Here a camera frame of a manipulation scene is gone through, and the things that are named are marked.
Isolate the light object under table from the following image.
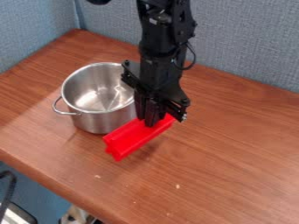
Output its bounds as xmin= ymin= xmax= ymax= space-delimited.
xmin=59 ymin=206 xmax=105 ymax=224

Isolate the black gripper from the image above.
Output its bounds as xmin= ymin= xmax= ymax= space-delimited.
xmin=122 ymin=54 xmax=191 ymax=127

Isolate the black and white chair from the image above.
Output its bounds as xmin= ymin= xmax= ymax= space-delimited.
xmin=0 ymin=171 xmax=39 ymax=224

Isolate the metal pot with handles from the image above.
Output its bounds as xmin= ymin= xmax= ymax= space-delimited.
xmin=53 ymin=62 xmax=137 ymax=134

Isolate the red plastic block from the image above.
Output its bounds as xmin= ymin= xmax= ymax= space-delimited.
xmin=103 ymin=115 xmax=175 ymax=161

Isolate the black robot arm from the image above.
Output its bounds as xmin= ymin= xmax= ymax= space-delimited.
xmin=122 ymin=0 xmax=198 ymax=127

